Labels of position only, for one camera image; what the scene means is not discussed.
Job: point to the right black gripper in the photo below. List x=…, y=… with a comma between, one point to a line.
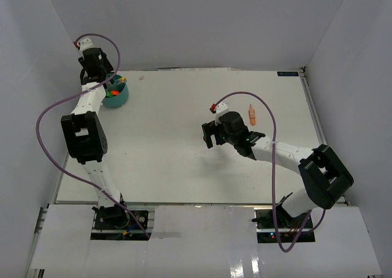
x=210, y=129

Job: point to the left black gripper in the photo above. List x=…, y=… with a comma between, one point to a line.
x=108, y=65

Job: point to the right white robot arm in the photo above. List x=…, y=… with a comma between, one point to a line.
x=324, y=176

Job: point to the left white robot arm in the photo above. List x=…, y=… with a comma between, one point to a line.
x=84, y=135

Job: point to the teal round organizer container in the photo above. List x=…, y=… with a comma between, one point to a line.
x=119, y=100

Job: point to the blue label sticker right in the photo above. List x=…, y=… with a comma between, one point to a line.
x=287, y=74

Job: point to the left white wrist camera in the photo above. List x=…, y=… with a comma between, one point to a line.
x=84, y=44

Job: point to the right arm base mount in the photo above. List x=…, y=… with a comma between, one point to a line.
x=288, y=229

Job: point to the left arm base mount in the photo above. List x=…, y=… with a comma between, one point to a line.
x=116, y=224

